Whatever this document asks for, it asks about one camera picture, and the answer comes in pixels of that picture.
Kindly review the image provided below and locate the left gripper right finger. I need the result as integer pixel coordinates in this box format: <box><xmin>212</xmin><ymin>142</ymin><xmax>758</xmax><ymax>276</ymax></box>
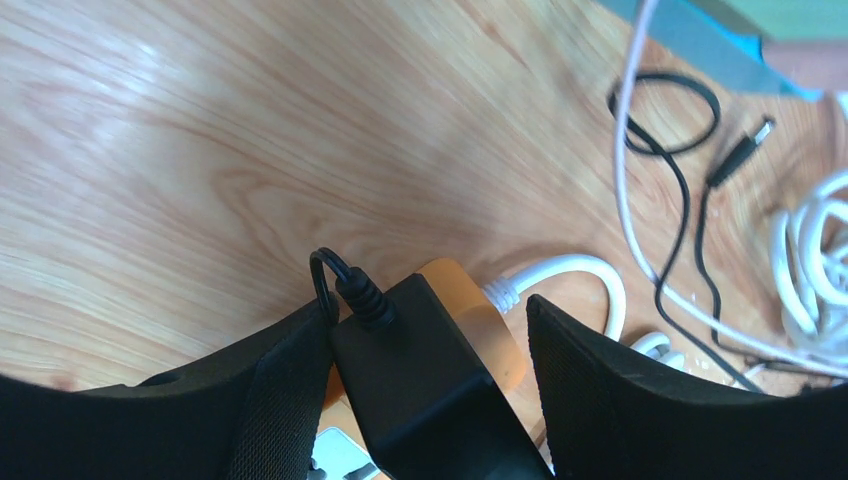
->
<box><xmin>526</xmin><ymin>295</ymin><xmax>847</xmax><ymax>479</ymax></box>

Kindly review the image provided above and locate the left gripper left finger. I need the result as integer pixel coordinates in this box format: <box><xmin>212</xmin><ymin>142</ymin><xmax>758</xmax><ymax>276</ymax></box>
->
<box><xmin>1</xmin><ymin>303</ymin><xmax>331</xmax><ymax>479</ymax></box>

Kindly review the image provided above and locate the black power adapter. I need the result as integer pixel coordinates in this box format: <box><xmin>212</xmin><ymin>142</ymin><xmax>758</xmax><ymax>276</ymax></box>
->
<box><xmin>308</xmin><ymin>246</ymin><xmax>554</xmax><ymax>480</ymax></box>

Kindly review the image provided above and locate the orange power strip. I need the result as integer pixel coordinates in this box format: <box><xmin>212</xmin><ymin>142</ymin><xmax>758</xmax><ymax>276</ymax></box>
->
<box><xmin>307</xmin><ymin>258</ymin><xmax>529</xmax><ymax>480</ymax></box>

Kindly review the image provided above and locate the teal power strip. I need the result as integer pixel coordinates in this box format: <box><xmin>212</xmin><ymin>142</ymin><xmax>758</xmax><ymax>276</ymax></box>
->
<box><xmin>648</xmin><ymin>1</ymin><xmax>847</xmax><ymax>102</ymax></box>

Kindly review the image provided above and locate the orange strip white cable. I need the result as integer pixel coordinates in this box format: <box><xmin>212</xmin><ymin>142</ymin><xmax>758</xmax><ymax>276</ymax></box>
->
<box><xmin>482</xmin><ymin>254</ymin><xmax>687</xmax><ymax>372</ymax></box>

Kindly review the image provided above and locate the pink white coiled cable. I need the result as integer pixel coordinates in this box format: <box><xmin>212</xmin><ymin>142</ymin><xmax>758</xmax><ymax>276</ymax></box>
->
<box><xmin>612</xmin><ymin>0</ymin><xmax>848</xmax><ymax>380</ymax></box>

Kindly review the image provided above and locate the thin black cable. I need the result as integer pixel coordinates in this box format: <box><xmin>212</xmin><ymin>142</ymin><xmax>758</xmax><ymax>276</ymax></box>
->
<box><xmin>606</xmin><ymin>71</ymin><xmax>776</xmax><ymax>392</ymax></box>

